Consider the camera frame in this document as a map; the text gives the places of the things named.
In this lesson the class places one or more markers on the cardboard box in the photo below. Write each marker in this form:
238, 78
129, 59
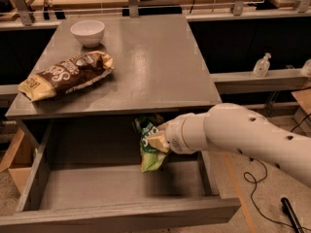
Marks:
18, 159

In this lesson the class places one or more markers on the metal railing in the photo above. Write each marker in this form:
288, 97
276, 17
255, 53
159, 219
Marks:
47, 13

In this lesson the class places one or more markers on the grey cabinet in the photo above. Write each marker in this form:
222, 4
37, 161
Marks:
158, 68

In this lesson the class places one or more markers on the grey side bench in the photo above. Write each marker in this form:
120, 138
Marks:
247, 82

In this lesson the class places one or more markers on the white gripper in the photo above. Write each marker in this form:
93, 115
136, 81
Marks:
174, 136

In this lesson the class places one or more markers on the green rice chip bag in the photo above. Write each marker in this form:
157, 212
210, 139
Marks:
151, 158

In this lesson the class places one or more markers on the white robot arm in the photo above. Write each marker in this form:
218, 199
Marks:
237, 129

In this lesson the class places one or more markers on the white bowl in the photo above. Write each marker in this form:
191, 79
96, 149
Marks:
89, 33

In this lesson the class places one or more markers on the black cylindrical floor object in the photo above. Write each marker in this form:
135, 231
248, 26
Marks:
289, 211

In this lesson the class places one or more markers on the brown chip bag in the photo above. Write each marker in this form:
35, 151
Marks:
67, 76

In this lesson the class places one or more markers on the open grey top drawer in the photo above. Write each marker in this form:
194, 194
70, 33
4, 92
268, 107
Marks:
88, 181

